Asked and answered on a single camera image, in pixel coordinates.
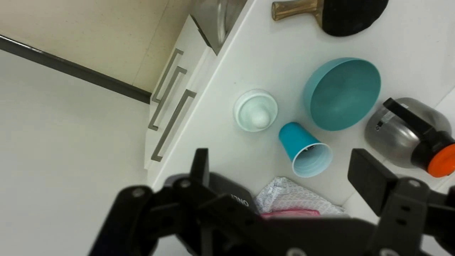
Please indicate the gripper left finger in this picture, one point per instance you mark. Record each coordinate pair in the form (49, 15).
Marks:
(142, 213)

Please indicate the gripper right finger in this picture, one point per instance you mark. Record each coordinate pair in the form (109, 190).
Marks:
(401, 209)

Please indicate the white drawer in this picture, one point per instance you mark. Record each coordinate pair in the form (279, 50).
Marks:
(190, 57)
(186, 35)
(199, 76)

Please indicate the steel kettle with orange cap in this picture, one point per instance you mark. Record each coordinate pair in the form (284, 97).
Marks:
(391, 135)

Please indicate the white patterned cloth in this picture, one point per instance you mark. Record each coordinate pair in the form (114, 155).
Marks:
(295, 195)

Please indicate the pink cloth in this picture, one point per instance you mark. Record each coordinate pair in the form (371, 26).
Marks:
(291, 213)

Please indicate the teal plastic cup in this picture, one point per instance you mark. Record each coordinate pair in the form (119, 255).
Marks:
(296, 142)

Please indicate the teal bowl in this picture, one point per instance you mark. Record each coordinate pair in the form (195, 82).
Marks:
(343, 94)

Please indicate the white round lid with knob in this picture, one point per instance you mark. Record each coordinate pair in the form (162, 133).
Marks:
(256, 111)

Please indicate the black table tennis paddle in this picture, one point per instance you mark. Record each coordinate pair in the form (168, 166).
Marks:
(352, 16)

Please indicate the steel sink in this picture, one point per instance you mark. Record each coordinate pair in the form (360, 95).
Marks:
(213, 21)

